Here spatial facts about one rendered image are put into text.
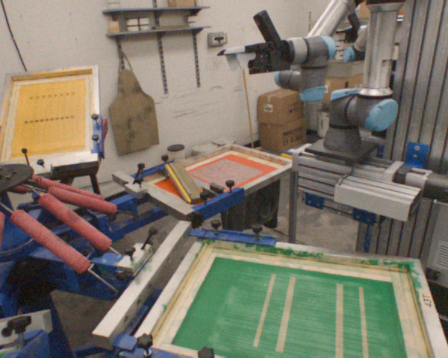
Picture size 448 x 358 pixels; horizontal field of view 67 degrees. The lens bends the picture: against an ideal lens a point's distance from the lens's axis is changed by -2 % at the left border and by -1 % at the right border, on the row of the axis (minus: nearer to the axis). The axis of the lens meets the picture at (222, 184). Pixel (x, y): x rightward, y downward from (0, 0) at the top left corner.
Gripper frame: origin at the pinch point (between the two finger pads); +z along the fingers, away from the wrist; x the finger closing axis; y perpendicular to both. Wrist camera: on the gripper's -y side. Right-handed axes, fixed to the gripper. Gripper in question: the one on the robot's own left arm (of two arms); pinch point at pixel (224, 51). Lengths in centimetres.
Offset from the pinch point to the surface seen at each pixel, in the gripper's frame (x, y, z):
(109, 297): 22, 76, 45
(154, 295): 11, 74, 31
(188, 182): 72, 57, -3
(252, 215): 70, 84, -37
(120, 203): 61, 56, 32
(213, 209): 47, 64, -7
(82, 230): 31, 52, 49
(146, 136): 289, 61, -22
